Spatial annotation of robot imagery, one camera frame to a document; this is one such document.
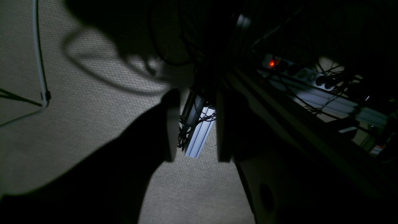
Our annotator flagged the aluminium frame rail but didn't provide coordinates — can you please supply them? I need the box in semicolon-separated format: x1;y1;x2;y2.
177;92;216;158

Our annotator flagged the white power strip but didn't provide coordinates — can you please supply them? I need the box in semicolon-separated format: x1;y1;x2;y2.
262;54;336;91

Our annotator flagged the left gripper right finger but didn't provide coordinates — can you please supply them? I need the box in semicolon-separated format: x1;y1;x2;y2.
216;92;397;224

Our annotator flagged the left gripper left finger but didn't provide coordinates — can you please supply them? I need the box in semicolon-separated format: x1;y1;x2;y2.
1;89;181;224

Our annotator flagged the white cable on floor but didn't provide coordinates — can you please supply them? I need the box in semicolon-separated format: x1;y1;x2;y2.
0;0;51;128

